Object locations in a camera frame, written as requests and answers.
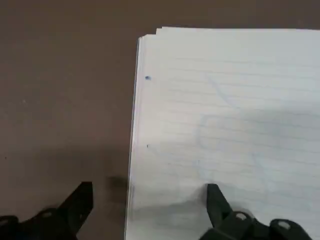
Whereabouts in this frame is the white lined notebook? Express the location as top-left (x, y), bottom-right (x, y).
top-left (124, 26), bottom-right (320, 240)

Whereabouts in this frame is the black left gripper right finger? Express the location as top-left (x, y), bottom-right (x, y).
top-left (199, 183), bottom-right (314, 240)

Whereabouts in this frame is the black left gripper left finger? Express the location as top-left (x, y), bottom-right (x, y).
top-left (0, 181), bottom-right (94, 240)

